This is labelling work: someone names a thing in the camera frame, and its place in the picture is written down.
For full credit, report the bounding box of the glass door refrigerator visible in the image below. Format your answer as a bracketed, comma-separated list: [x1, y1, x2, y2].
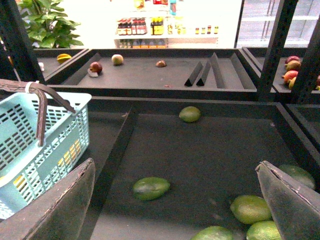
[234, 0, 320, 49]

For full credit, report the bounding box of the green potted plant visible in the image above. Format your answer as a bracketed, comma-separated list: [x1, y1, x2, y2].
[16, 0, 84, 49]

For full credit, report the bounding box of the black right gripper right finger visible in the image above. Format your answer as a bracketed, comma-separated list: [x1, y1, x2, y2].
[255, 161, 320, 240]

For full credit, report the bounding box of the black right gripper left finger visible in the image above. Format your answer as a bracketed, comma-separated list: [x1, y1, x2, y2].
[0, 158, 96, 240]

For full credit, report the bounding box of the black upper display tray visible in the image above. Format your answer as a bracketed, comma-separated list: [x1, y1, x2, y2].
[35, 48, 260, 101]

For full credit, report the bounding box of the white shelf with bottles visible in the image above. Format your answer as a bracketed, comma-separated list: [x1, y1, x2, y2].
[113, 0, 219, 49]

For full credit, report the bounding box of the green lime right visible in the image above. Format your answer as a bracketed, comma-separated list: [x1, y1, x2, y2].
[246, 220, 282, 240]

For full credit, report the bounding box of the green avocado right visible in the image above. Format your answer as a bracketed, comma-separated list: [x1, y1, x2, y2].
[132, 176, 171, 201]

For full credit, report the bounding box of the green lime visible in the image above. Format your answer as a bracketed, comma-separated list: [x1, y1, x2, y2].
[230, 195, 272, 225]
[178, 106, 201, 123]
[246, 220, 282, 240]

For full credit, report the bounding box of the yellow star fruit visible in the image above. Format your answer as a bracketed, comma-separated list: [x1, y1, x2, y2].
[56, 53, 72, 65]

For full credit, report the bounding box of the black avocado display tray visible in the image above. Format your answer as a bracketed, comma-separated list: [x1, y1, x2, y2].
[79, 97, 320, 240]

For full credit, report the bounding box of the brown basket handle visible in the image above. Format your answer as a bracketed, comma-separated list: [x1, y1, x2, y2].
[0, 79, 76, 147]

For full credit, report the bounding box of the white zip tie right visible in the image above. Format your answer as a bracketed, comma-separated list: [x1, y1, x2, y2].
[24, 80, 39, 94]

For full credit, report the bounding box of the green lime middle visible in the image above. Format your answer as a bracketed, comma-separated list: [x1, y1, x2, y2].
[230, 195, 272, 225]

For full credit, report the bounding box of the black shelf post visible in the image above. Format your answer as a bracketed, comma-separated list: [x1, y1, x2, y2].
[257, 0, 299, 102]

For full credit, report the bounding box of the light blue plastic basket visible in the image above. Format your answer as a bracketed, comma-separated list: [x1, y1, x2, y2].
[0, 92, 92, 220]

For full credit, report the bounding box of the green lime at back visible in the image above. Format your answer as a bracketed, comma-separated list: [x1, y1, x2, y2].
[178, 106, 201, 123]

